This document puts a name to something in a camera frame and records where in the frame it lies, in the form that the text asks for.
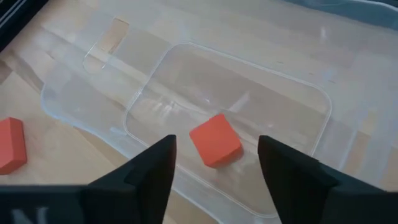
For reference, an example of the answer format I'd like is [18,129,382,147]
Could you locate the clear plastic bin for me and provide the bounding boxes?
[40,0,398,224]

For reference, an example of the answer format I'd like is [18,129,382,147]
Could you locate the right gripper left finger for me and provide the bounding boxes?
[81,134,177,224]

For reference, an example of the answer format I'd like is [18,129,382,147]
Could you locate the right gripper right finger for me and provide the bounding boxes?
[257,135,340,224]

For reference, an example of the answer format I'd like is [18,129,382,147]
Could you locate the small orange cube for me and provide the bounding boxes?
[188,113,244,169]

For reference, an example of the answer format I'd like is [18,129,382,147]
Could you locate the orange block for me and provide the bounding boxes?
[0,116,28,175]

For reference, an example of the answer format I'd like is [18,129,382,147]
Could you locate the black aluminium table frame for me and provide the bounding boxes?
[0,0,49,52]

